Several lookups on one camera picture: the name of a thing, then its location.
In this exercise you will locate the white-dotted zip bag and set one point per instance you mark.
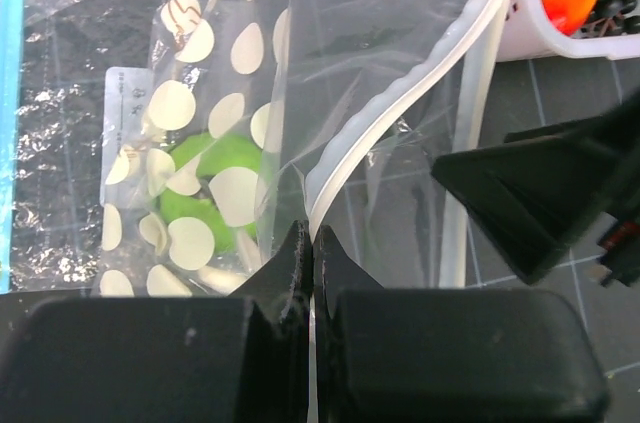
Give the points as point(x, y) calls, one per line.
point(256, 113)

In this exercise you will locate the blue zipper clear bag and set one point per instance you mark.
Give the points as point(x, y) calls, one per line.
point(63, 63)

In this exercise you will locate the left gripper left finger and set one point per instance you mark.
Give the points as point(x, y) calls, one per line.
point(239, 358)

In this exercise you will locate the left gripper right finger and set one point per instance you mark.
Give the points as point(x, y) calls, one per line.
point(447, 355)

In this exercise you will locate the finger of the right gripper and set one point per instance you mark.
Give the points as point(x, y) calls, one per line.
point(538, 192)

